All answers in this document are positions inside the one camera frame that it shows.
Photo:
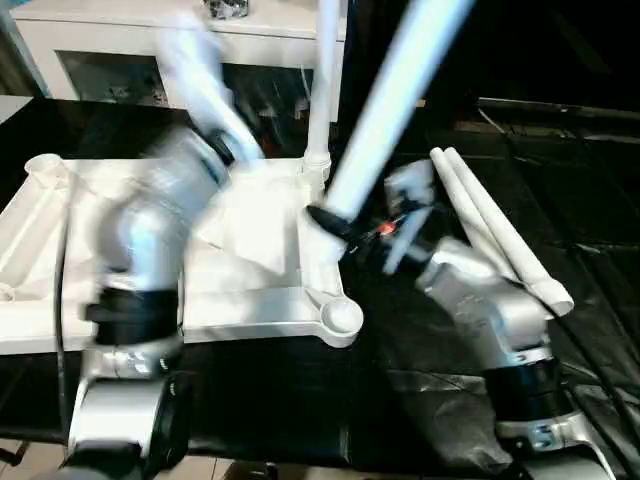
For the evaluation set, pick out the white plastic table top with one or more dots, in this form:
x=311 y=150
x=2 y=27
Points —
x=250 y=300

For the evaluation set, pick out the white plastic table leg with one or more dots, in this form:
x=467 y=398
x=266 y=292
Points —
x=390 y=110
x=475 y=215
x=520 y=250
x=322 y=100

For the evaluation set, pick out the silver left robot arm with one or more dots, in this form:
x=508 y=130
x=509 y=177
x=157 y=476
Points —
x=150 y=225

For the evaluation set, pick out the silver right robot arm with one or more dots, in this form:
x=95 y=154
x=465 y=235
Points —
x=480 y=310

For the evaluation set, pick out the black work mat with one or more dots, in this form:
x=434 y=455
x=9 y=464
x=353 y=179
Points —
x=300 y=400

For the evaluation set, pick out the dark blue black cabinet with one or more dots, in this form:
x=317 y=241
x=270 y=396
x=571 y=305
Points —
x=370 y=50

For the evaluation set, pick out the black grey bundle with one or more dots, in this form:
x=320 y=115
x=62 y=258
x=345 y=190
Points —
x=226 y=7

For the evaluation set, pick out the black television screen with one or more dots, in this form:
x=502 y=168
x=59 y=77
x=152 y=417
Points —
x=560 y=45

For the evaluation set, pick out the white glass-door cabinet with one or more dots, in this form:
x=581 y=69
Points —
x=100 y=30

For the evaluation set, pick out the white board strip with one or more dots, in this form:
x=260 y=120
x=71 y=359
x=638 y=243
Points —
x=12 y=107

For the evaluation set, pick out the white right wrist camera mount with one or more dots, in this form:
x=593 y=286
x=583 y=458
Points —
x=410 y=200

